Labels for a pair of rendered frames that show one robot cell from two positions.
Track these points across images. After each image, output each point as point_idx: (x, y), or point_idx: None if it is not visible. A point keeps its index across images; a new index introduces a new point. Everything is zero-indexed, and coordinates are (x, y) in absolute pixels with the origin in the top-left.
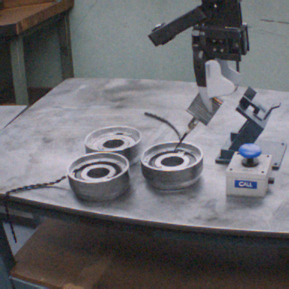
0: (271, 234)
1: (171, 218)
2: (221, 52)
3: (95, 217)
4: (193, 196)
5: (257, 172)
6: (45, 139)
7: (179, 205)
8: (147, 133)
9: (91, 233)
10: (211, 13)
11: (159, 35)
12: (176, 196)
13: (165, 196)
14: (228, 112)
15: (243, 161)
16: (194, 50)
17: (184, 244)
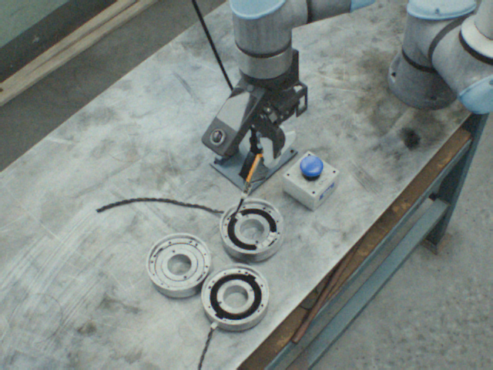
0: (390, 205)
1: (325, 264)
2: (286, 114)
3: (281, 324)
4: (297, 236)
5: (331, 176)
6: (83, 330)
7: (307, 251)
8: (146, 226)
9: None
10: (275, 85)
11: (233, 145)
12: (290, 248)
13: (284, 255)
14: (150, 139)
15: (309, 177)
16: (277, 134)
17: None
